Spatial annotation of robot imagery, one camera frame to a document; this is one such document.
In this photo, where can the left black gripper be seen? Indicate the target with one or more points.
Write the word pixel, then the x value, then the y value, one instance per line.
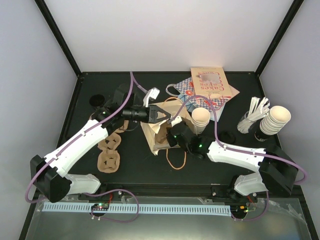
pixel 153 110

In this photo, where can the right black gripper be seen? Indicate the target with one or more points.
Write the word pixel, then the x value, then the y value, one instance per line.
pixel 171 142

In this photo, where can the kraft paper bag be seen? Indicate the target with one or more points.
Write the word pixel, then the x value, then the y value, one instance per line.
pixel 171 105

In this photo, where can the brown pulp cup carrier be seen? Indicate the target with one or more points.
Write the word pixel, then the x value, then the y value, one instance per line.
pixel 160 138

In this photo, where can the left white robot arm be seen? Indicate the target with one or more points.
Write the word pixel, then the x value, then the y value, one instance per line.
pixel 50 174

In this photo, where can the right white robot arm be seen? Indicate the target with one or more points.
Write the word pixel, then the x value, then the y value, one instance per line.
pixel 271 169

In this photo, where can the blue checkered paper bag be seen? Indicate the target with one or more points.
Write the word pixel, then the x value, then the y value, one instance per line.
pixel 185 89

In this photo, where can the light blue paper bag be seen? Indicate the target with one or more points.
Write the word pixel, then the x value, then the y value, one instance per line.
pixel 216 113

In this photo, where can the black lid right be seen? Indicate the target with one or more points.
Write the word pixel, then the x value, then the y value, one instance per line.
pixel 227 137

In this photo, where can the pink cakes paper bag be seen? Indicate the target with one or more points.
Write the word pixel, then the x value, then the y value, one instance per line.
pixel 212 82

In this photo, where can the clear stirrer holder cup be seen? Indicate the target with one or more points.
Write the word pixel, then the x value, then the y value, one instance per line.
pixel 245 124

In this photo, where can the white stirrer packets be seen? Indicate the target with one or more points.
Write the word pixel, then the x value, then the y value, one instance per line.
pixel 258 109

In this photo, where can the small circuit board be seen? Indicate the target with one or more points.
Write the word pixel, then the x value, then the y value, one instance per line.
pixel 100 207

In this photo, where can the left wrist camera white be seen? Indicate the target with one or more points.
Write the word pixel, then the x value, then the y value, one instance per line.
pixel 151 95

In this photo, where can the light blue cable duct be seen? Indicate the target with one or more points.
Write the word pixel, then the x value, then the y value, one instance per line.
pixel 156 209

